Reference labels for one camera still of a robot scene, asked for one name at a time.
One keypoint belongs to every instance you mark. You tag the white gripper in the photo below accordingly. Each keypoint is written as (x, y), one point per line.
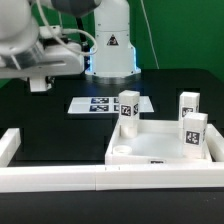
(57, 61)

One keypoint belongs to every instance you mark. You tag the white square tabletop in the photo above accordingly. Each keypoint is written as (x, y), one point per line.
(157, 142)

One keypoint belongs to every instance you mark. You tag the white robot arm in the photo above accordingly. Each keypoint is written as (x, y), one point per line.
(30, 47)

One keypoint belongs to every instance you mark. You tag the white U-shaped obstacle fence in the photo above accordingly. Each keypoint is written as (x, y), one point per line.
(100, 177)

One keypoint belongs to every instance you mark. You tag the white marker base plate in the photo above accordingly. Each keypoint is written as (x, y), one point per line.
(101, 105)

